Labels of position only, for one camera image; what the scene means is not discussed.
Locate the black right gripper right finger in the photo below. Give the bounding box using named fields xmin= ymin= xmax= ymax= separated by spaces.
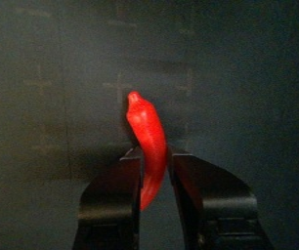
xmin=167 ymin=145 xmax=275 ymax=250

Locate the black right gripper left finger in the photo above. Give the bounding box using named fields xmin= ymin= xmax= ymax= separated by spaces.
xmin=72 ymin=146 xmax=146 ymax=250

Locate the red toy chile pepper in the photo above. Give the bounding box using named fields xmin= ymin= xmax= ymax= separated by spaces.
xmin=125 ymin=90 xmax=170 ymax=212

